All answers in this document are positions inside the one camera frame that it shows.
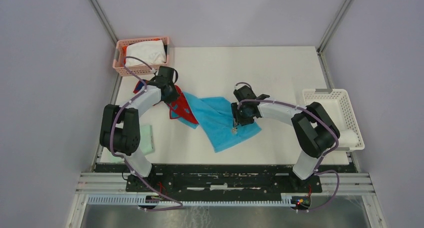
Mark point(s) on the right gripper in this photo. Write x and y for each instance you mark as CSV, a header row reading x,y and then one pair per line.
x,y
239,119

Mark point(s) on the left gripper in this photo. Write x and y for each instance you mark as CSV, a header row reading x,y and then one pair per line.
x,y
173,97

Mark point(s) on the red and blue towel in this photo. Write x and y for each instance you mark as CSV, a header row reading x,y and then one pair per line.
x,y
182,109

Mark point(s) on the white towel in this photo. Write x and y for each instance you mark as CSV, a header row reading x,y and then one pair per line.
x,y
348,138
152,52

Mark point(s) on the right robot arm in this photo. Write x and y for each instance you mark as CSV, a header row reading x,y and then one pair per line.
x,y
315,130

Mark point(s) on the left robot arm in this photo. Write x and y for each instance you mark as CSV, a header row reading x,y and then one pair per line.
x,y
120,130

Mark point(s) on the white towel in basket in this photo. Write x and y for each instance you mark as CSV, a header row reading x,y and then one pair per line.
x,y
152,52

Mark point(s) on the pink plastic basket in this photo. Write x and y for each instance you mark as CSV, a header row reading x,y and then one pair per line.
x,y
137,66

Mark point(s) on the mint green towel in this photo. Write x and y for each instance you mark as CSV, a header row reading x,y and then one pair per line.
x,y
146,145

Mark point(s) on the white plastic basket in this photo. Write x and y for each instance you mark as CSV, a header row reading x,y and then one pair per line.
x,y
337,104

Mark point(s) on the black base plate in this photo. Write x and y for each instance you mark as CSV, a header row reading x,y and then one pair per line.
x,y
219,183

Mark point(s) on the white slotted cable duct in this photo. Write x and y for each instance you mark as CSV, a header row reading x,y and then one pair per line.
x,y
144,200

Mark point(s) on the aluminium frame rails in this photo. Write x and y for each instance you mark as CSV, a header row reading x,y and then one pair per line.
x,y
342,185

